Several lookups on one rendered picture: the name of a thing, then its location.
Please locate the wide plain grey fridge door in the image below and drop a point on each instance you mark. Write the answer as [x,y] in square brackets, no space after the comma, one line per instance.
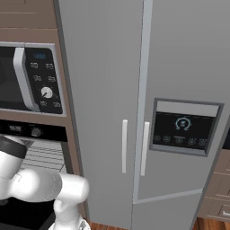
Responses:
[101,75]

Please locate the black fridge dispenser panel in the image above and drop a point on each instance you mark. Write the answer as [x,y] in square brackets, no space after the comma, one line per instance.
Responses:
[184,127]

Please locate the black oven knob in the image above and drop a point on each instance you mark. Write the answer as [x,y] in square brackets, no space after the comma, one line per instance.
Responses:
[36,132]

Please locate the silver black microwave oven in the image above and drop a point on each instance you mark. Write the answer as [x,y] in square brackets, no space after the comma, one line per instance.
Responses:
[45,75]

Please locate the white microwave dial knob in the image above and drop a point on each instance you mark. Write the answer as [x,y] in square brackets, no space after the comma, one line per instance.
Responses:
[46,92]

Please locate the grey fridge door with dispenser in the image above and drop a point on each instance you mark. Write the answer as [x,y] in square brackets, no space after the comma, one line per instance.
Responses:
[185,54]

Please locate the black built-in oven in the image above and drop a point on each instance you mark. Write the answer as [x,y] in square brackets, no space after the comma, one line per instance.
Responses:
[18,129]

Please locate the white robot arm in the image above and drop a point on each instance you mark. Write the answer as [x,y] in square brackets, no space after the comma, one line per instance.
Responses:
[39,185]

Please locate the brown wooden cupboard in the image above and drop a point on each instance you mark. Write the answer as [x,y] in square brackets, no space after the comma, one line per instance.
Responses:
[27,21]

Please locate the metal oven rack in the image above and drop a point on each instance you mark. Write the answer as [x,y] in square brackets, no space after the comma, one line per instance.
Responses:
[45,155]

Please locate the black oven door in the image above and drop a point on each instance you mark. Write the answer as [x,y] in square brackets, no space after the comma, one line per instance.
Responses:
[24,216]

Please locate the grey fridge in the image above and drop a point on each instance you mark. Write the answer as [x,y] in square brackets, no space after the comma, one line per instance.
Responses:
[101,75]

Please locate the brown drawer cabinet run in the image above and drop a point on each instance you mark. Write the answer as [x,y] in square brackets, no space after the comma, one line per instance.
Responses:
[218,191]

